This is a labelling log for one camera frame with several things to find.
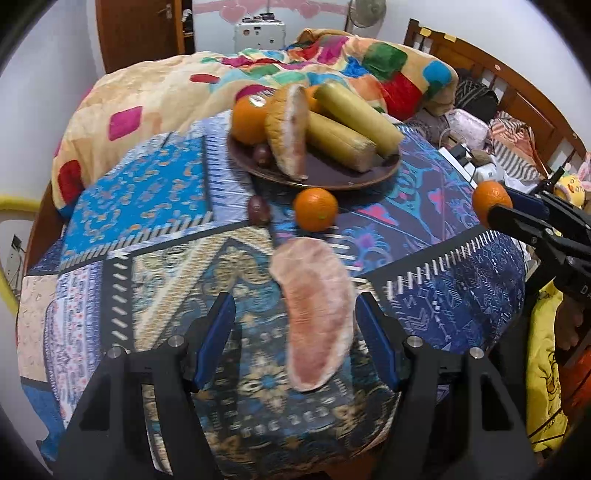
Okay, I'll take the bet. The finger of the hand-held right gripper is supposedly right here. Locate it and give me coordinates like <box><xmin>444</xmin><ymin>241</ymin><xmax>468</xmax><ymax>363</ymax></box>
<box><xmin>505</xmin><ymin>185</ymin><xmax>591</xmax><ymax>241</ymax></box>
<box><xmin>487</xmin><ymin>205</ymin><xmax>563</xmax><ymax>260</ymax></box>

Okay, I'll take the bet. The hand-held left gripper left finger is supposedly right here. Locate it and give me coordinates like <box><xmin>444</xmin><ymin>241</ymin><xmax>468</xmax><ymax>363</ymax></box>
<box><xmin>55</xmin><ymin>292</ymin><xmax>237</xmax><ymax>480</ymax></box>

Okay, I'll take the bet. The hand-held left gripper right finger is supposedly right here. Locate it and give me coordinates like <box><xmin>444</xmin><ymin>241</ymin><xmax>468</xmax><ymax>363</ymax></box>
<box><xmin>356</xmin><ymin>292</ymin><xmax>539</xmax><ymax>480</ymax></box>

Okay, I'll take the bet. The pink pomelo segment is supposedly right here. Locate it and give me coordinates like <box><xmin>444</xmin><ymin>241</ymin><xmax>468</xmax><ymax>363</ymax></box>
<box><xmin>270</xmin><ymin>237</ymin><xmax>356</xmax><ymax>393</ymax></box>

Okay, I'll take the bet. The purple round plate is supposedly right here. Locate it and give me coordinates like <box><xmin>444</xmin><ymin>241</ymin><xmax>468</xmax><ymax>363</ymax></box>
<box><xmin>227</xmin><ymin>124</ymin><xmax>402</xmax><ymax>191</ymax></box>

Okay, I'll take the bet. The yellow sugarcane piece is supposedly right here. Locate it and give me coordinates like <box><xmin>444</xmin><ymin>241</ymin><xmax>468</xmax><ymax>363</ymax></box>
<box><xmin>305</xmin><ymin>111</ymin><xmax>378</xmax><ymax>172</ymax></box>
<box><xmin>314</xmin><ymin>83</ymin><xmax>403</xmax><ymax>157</ymax></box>

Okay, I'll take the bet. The peeled pomelo chunk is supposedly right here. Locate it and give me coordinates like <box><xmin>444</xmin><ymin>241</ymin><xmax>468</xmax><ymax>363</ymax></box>
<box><xmin>264</xmin><ymin>84</ymin><xmax>309</xmax><ymax>180</ymax></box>

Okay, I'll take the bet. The orange with sticker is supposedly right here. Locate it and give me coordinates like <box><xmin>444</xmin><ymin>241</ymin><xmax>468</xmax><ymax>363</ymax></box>
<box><xmin>231</xmin><ymin>95</ymin><xmax>278</xmax><ymax>146</ymax></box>

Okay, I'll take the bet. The person's right hand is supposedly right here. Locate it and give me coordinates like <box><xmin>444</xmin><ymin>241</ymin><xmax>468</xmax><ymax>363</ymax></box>
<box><xmin>555</xmin><ymin>296</ymin><xmax>590</xmax><ymax>352</ymax></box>

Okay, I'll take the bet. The yellow plush toy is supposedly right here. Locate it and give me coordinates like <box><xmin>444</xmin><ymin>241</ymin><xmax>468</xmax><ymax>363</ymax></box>
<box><xmin>554</xmin><ymin>168</ymin><xmax>591</xmax><ymax>205</ymax></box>

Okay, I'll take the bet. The white bottle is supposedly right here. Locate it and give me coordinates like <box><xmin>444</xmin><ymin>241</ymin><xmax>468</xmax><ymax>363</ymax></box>
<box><xmin>471</xmin><ymin>161</ymin><xmax>502</xmax><ymax>185</ymax></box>

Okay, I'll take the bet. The white power strip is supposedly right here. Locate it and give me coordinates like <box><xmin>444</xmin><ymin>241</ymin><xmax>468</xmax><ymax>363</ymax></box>
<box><xmin>438</xmin><ymin>143</ymin><xmax>476</xmax><ymax>178</ymax></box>

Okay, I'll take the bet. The yellow printed cloth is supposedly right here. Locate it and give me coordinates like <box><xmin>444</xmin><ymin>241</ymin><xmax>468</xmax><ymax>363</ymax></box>
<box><xmin>526</xmin><ymin>281</ymin><xmax>570</xmax><ymax>453</ymax></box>

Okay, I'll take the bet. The patterned blue cloth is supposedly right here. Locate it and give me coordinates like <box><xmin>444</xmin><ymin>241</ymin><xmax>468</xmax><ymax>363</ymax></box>
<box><xmin>16</xmin><ymin>111</ymin><xmax>527</xmax><ymax>480</ymax></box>

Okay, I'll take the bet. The black backpack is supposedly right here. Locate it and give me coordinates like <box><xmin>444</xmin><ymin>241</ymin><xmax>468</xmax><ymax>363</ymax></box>
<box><xmin>455</xmin><ymin>78</ymin><xmax>499</xmax><ymax>118</ymax></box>

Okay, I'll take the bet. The wooden bed headboard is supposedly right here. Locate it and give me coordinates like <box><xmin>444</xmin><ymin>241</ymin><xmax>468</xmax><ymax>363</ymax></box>
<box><xmin>404</xmin><ymin>18</ymin><xmax>591</xmax><ymax>162</ymax></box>

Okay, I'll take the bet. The grey plush toy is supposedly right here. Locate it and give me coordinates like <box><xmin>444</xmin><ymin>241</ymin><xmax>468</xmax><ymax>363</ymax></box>
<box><xmin>406</xmin><ymin>111</ymin><xmax>455</xmax><ymax>140</ymax></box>

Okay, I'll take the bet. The standing electric fan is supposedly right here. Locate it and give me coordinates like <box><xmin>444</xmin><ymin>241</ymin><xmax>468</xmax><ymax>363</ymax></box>
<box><xmin>346</xmin><ymin>0</ymin><xmax>387</xmax><ymax>35</ymax></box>

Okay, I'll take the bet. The colourful patchwork blanket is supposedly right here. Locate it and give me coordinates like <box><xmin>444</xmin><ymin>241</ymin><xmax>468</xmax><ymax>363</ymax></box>
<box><xmin>51</xmin><ymin>28</ymin><xmax>460</xmax><ymax>217</ymax></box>

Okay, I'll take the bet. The white box appliance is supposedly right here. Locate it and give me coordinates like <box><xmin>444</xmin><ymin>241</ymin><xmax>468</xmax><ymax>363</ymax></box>
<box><xmin>233</xmin><ymin>14</ymin><xmax>287</xmax><ymax>49</ymax></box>

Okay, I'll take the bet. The brown wooden door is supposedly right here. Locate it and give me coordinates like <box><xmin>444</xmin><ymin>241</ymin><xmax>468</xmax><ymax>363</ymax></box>
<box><xmin>95</xmin><ymin>0</ymin><xmax>192</xmax><ymax>75</ymax></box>

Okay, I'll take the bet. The wooden wardrobe with sliding doors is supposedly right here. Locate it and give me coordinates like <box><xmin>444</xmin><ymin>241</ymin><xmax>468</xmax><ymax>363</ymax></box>
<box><xmin>191</xmin><ymin>0</ymin><xmax>356</xmax><ymax>28</ymax></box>

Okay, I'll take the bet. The yellow foam hose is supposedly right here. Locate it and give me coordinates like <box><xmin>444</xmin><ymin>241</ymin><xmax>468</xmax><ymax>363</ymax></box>
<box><xmin>0</xmin><ymin>194</ymin><xmax>40</xmax><ymax>315</ymax></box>

